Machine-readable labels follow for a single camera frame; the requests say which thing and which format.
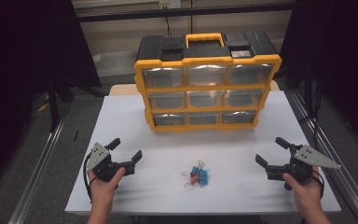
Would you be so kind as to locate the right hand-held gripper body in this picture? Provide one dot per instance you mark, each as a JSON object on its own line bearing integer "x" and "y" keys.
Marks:
{"x": 310, "y": 157}

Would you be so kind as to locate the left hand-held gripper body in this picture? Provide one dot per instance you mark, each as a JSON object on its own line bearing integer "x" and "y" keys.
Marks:
{"x": 98, "y": 155}

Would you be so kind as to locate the clear plastic drawer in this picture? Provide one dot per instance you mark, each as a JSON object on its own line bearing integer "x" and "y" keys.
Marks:
{"x": 169, "y": 119}

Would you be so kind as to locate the red binder clip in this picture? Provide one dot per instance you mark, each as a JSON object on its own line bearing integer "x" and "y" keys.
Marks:
{"x": 194, "y": 178}

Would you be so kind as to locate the yellow black drawer organizer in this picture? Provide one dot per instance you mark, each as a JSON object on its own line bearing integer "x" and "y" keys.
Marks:
{"x": 205, "y": 60}

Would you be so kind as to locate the person's left hand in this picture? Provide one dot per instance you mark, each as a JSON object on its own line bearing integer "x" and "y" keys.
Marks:
{"x": 104, "y": 189}

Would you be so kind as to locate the person's right hand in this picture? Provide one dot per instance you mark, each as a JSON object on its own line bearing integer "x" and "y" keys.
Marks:
{"x": 307, "y": 196}

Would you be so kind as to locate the small black floor item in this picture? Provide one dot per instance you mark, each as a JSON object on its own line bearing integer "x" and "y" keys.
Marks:
{"x": 75, "y": 135}

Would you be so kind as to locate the black metal stand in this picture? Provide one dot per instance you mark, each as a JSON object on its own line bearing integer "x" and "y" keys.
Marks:
{"x": 53, "y": 105}

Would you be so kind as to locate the yellow floor marker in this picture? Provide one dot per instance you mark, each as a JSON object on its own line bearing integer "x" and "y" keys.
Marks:
{"x": 43, "y": 107}

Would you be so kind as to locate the set of clear drawers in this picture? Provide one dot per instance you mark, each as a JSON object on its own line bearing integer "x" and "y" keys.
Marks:
{"x": 205, "y": 99}

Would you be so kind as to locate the black curtain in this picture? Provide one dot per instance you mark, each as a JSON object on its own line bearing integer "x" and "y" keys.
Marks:
{"x": 338, "y": 46}
{"x": 18, "y": 46}

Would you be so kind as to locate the black horizontal bar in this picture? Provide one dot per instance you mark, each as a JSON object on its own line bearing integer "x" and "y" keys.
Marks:
{"x": 136, "y": 14}

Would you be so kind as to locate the white power outlet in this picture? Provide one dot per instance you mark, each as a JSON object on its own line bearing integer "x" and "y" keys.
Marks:
{"x": 169, "y": 3}

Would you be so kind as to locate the aluminium floor rail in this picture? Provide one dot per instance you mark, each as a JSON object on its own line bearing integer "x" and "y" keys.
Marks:
{"x": 34, "y": 180}
{"x": 353, "y": 190}

